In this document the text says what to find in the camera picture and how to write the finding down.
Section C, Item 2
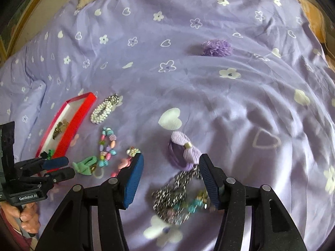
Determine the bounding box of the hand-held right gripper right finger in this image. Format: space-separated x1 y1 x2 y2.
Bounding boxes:
199 153 308 251

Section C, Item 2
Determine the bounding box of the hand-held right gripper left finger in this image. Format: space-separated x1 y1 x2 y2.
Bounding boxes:
35 153 144 251

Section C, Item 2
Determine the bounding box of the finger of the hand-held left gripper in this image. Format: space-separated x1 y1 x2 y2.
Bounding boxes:
39 167 76 186
33 156 69 171

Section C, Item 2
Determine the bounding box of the silver chain necklace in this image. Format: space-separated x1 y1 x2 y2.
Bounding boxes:
152 166 216 227

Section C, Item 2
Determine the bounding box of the red jewelry box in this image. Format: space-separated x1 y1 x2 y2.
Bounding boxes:
35 92 98 173

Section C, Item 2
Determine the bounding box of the person's left hand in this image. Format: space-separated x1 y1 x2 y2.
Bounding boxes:
0 201 41 237

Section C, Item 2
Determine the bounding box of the small green hair claw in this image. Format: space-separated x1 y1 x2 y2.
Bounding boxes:
39 149 55 160

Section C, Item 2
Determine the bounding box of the green hair clip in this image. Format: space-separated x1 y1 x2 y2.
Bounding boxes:
72 155 98 175

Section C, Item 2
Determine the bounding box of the gold hair clip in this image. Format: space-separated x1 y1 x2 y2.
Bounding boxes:
52 119 70 140

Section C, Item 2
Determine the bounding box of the purple bow hair clip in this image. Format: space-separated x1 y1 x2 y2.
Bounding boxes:
167 131 202 169

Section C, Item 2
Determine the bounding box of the pearl hair clip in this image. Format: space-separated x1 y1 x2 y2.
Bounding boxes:
90 93 123 124

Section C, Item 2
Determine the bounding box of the purple floral bedsheet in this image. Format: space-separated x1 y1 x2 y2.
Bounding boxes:
0 0 335 251

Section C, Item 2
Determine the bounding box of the purple fluffy scrunchie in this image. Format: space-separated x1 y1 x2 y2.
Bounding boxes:
201 39 233 57

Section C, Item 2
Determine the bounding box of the pink flower hair tie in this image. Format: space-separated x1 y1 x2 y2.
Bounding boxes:
111 146 140 178

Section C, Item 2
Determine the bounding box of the colorful beaded bracelet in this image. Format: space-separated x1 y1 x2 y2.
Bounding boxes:
97 127 117 168

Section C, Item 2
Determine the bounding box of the wooden bed frame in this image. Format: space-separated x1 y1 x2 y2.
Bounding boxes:
269 0 335 63

